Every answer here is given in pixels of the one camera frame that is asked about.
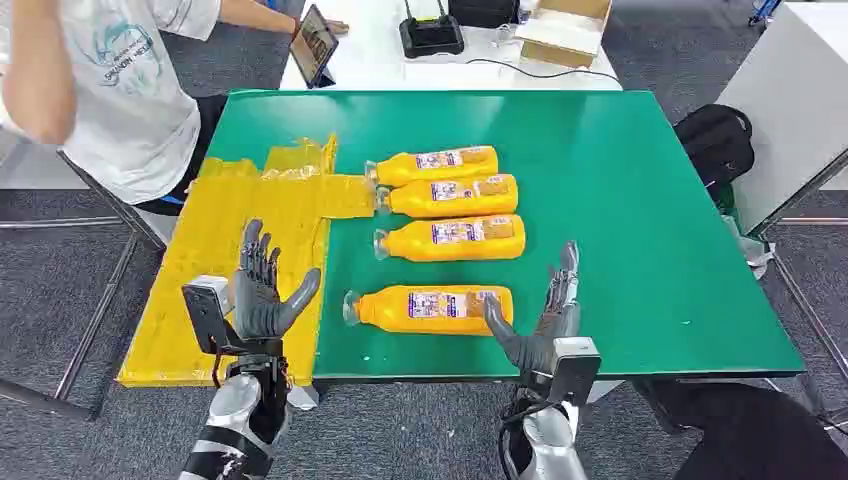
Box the black tablet on stand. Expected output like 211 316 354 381
289 3 340 90

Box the black backpack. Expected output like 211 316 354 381
673 103 757 204

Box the black router with antennas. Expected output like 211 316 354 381
399 0 466 60

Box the green table mat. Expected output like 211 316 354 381
206 89 808 383

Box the open cardboard box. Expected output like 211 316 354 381
514 0 613 70

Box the metal side table frame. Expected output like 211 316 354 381
748 148 848 432

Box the black cable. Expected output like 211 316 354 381
465 57 624 88

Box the white side table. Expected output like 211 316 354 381
715 0 848 237

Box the white table foot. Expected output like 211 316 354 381
582 379 625 405
286 384 321 413

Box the blue metal stand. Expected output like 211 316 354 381
748 0 784 28

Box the orange drink bottle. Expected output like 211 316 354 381
374 174 520 220
342 284 515 337
372 213 527 264
364 145 500 189

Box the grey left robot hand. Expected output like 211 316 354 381
233 218 323 342

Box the black box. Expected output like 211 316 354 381
448 0 522 30

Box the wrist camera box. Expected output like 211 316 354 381
551 336 603 407
181 275 236 357

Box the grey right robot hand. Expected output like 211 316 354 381
483 240 583 375

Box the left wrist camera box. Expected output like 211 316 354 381
181 275 236 357

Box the person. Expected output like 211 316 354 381
0 0 350 217

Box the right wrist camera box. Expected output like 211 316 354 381
551 336 603 407

